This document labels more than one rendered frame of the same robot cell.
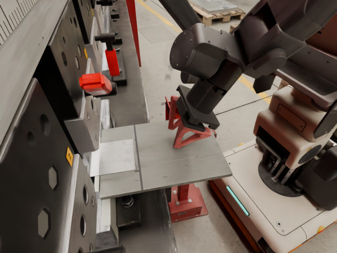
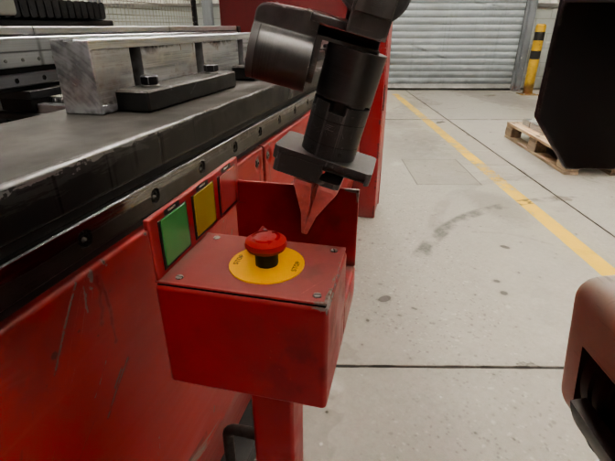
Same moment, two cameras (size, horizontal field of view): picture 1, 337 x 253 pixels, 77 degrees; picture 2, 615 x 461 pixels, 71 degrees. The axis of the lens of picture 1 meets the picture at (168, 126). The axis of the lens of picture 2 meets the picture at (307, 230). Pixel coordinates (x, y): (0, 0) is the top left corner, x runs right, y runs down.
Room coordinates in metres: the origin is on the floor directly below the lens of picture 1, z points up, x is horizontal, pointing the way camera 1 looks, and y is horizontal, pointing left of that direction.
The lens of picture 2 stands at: (0.28, -0.30, 0.99)
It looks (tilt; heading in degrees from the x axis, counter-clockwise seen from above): 26 degrees down; 26
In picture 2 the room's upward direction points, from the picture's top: straight up
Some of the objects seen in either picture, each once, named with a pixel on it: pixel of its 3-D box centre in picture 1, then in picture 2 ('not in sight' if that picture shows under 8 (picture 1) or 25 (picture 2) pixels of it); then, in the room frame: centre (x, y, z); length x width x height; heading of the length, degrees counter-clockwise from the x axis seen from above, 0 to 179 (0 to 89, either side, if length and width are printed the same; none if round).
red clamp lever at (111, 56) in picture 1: (108, 55); not in sight; (0.43, 0.13, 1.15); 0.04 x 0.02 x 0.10; 101
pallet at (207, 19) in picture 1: (208, 8); (579, 144); (4.51, -0.78, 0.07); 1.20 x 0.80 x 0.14; 23
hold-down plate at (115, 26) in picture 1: (116, 30); (265, 68); (1.26, 0.30, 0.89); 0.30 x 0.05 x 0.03; 11
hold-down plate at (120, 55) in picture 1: (118, 64); (186, 88); (0.87, 0.22, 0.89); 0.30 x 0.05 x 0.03; 11
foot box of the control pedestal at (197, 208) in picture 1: (186, 200); not in sight; (0.63, -0.12, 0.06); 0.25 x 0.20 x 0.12; 103
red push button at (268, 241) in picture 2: not in sight; (266, 252); (0.58, -0.11, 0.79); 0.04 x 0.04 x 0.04
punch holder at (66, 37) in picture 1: (53, 83); not in sight; (0.24, 0.15, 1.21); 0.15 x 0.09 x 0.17; 11
